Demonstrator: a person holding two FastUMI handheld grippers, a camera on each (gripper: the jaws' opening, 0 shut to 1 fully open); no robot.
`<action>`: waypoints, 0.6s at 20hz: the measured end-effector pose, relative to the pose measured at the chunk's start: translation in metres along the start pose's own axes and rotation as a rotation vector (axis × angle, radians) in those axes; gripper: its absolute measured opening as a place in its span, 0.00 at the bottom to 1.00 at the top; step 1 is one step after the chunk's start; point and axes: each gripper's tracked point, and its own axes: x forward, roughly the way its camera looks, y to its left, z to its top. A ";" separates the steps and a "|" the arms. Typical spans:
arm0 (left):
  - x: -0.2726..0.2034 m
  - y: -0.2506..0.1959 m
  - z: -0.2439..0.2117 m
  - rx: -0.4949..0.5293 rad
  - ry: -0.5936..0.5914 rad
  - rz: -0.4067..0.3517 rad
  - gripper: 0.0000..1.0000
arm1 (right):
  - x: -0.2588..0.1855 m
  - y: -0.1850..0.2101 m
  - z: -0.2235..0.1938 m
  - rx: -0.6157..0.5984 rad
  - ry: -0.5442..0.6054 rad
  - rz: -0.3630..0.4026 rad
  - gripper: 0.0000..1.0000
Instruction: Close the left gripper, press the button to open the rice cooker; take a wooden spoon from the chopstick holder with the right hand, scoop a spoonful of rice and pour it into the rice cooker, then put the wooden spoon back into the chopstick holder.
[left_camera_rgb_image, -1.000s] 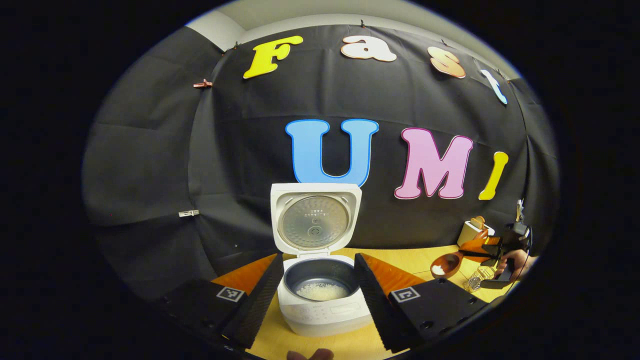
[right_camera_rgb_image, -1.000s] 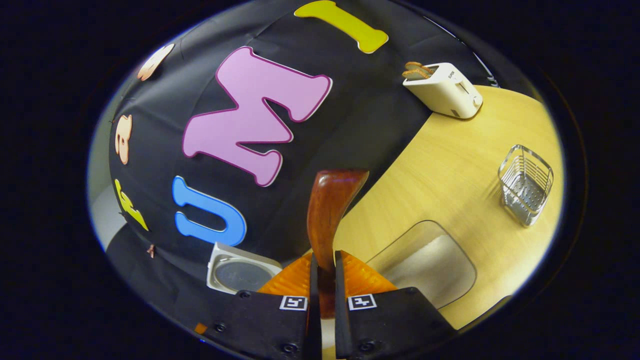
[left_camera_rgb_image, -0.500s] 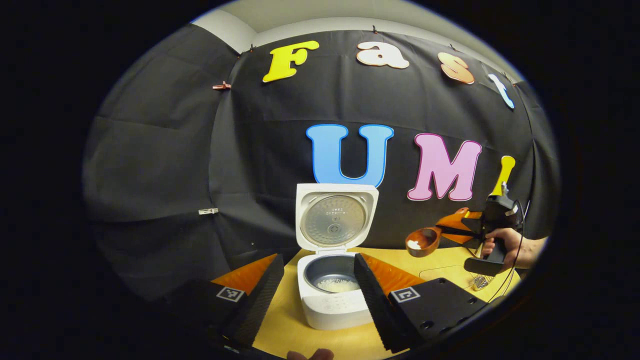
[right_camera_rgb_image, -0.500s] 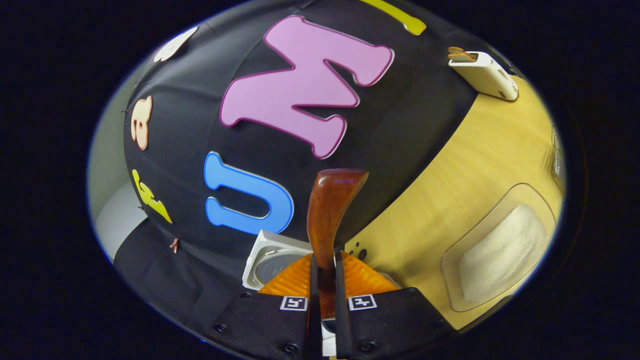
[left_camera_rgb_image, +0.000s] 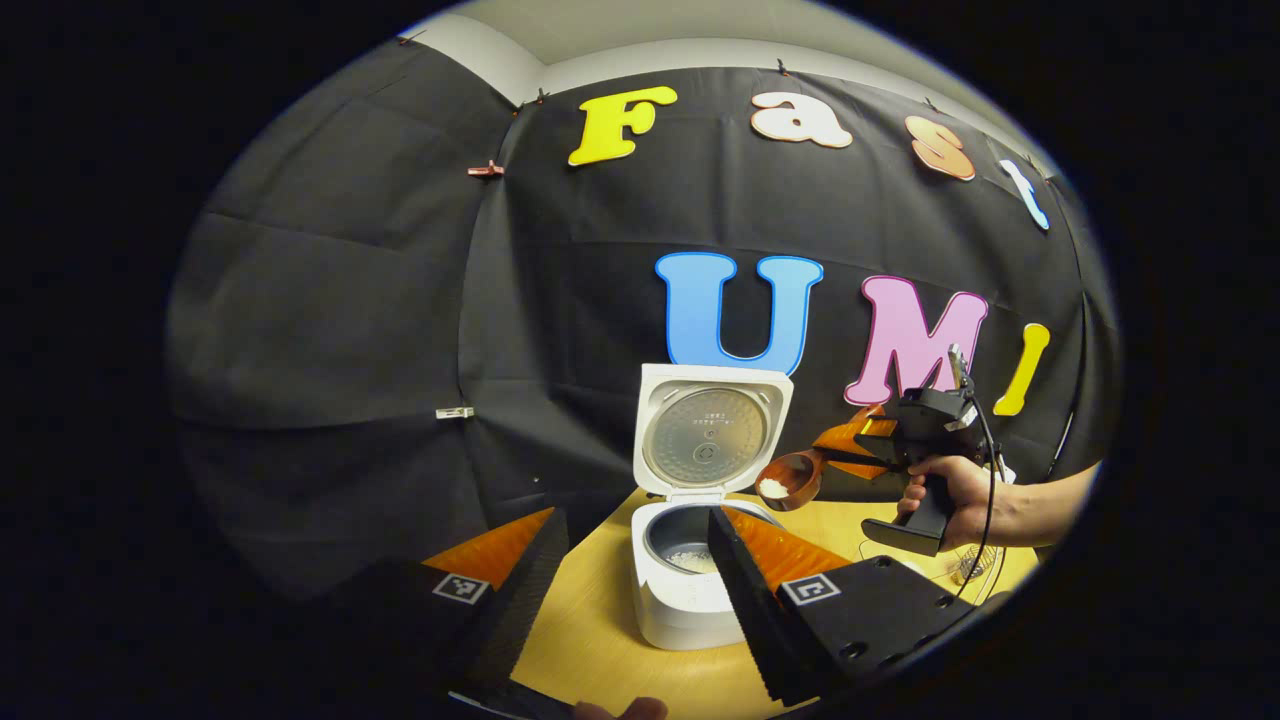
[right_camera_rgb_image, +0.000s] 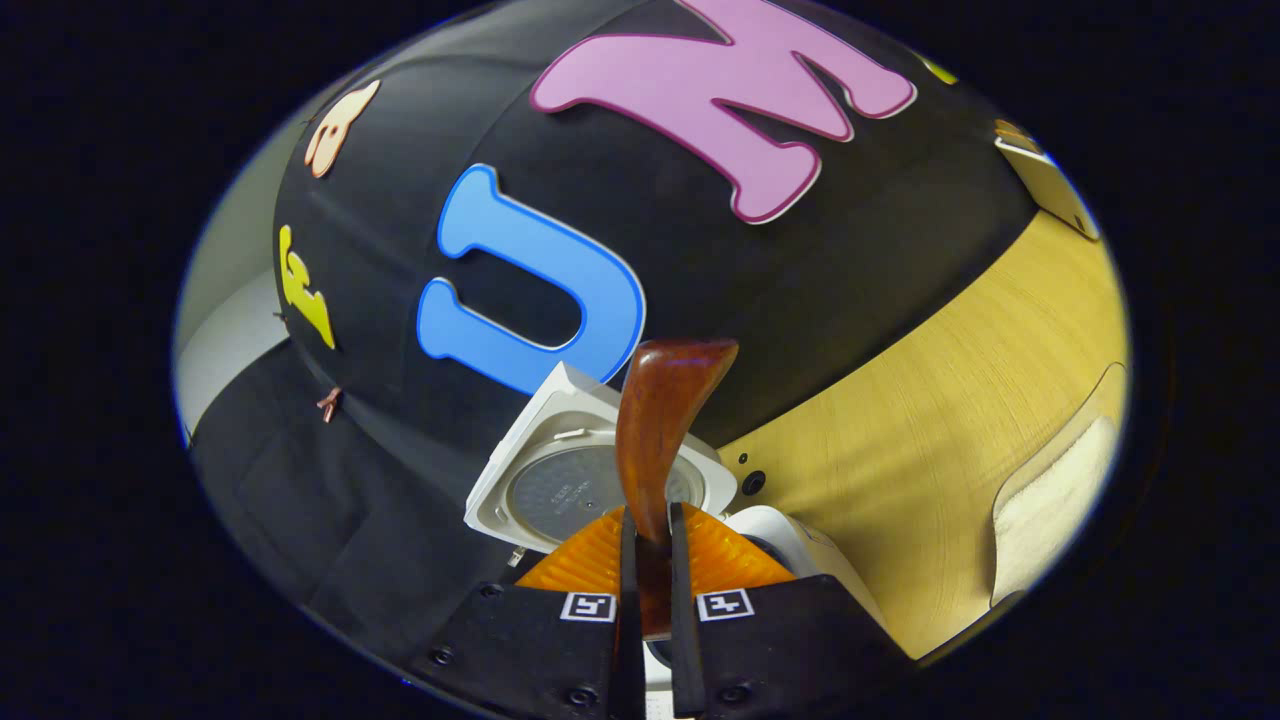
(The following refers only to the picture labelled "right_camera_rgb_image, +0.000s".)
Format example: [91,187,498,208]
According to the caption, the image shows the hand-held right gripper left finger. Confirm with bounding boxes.
[405,505,646,720]

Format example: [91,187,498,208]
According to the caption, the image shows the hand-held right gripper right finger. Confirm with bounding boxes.
[668,502,911,720]

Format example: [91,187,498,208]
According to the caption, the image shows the white rice cooker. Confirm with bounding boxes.
[463,360,886,720]

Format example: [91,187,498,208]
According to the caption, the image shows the brown wooden spoon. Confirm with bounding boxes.
[615,338,741,641]

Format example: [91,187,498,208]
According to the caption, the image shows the white uncooked rice heap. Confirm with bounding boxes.
[995,415,1119,601]

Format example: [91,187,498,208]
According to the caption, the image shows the clear plastic box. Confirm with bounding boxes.
[990,362,1129,609]

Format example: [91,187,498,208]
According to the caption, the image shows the white toaster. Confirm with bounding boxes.
[993,118,1101,241]

